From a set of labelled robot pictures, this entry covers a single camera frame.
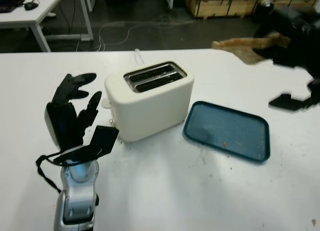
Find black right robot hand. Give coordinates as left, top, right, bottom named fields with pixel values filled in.
left=251, top=7, right=320, bottom=72

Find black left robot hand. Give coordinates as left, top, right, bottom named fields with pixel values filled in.
left=44, top=72, right=103, bottom=150

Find white toaster lever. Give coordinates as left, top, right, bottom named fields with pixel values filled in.
left=100, top=98, right=114, bottom=109

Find brown bread slice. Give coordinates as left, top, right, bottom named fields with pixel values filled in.
left=211, top=32, right=292, bottom=66

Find cream white toaster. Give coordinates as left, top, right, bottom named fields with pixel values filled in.
left=103, top=60, right=195, bottom=143

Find teal plastic tray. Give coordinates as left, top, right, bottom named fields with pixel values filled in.
left=182, top=100, right=272, bottom=165

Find wooden crates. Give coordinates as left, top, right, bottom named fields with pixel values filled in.
left=181, top=0, right=320, bottom=19

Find white office desk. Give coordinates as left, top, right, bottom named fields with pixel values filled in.
left=0, top=0, right=95, bottom=53

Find black computer mouse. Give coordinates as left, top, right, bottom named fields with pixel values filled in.
left=23, top=1, right=40, bottom=12

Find black laptop with red screen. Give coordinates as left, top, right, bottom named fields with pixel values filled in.
left=0, top=0, right=26, bottom=14

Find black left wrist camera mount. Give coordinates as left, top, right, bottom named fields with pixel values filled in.
left=51, top=125, right=120, bottom=167

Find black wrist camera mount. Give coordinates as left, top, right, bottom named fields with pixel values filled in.
left=268, top=78, right=320, bottom=114
left=51, top=125, right=120, bottom=167

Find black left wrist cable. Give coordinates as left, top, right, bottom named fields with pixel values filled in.
left=35, top=154, right=63, bottom=195

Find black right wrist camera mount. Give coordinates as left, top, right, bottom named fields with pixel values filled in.
left=268, top=78, right=320, bottom=114

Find white toaster power cord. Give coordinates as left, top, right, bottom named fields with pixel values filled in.
left=133, top=48, right=145, bottom=66

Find white cable on floor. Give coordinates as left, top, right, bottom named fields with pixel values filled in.
left=98, top=14, right=197, bottom=51

